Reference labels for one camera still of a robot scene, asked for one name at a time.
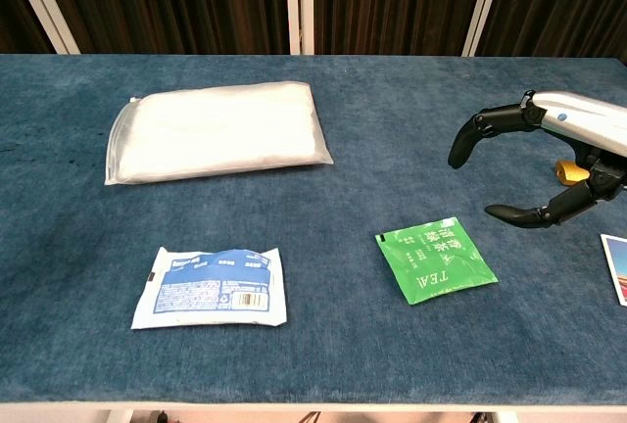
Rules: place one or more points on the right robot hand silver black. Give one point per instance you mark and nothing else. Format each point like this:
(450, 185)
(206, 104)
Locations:
(578, 119)

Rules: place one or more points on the white clothes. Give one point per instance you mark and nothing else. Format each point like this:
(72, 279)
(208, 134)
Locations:
(220, 129)

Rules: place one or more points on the translucent plastic zip bag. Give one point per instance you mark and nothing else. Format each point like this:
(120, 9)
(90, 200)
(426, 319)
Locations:
(117, 149)

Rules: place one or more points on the photo postcard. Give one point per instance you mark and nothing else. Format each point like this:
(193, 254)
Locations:
(618, 266)

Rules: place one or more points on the green tea sachet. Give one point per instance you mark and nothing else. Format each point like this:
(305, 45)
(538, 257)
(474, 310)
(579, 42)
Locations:
(436, 266)

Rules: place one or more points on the blue carpeted table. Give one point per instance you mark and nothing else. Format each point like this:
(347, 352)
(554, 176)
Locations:
(313, 359)

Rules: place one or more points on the blue white wipes packet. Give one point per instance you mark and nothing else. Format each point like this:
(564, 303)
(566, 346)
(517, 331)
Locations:
(210, 291)

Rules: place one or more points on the dark pleated curtain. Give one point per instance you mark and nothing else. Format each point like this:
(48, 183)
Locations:
(171, 2)

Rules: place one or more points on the white slanted frame post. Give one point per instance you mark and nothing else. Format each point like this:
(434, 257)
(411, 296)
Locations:
(41, 2)
(485, 2)

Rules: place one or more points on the white upright frame post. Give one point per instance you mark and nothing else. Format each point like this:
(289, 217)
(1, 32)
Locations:
(307, 2)
(292, 2)

